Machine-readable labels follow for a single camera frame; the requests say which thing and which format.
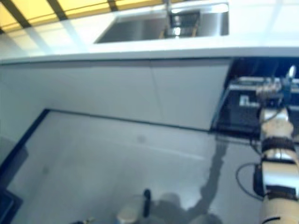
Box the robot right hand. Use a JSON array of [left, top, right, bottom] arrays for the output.
[[256, 80, 294, 140]]

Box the dishwasher rack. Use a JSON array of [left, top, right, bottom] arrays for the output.
[[210, 76, 292, 140]]

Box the white glossy cabinet door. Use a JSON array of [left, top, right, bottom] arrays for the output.
[[0, 61, 162, 126], [149, 58, 235, 132]]

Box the black roll-up sink rack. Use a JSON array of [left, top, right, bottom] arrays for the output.
[[160, 9, 201, 39]]

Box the dark cabinet plinth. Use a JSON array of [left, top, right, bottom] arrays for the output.
[[0, 108, 50, 185], [43, 107, 211, 133]]

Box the black robot left foot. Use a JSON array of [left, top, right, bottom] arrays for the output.
[[143, 188, 152, 218]]

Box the chrome pull-out faucet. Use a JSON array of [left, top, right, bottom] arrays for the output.
[[163, 0, 173, 26]]

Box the stainless steel sink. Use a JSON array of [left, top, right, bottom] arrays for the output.
[[93, 2, 229, 44]]

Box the white robot left leg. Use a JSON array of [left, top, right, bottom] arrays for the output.
[[115, 196, 147, 224]]

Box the dark brown furniture corner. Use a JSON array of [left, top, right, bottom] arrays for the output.
[[0, 188, 24, 224]]

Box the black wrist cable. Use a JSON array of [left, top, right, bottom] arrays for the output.
[[235, 162, 281, 224]]

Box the yellow window with dark frame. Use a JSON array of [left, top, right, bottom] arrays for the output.
[[0, 0, 165, 33]]

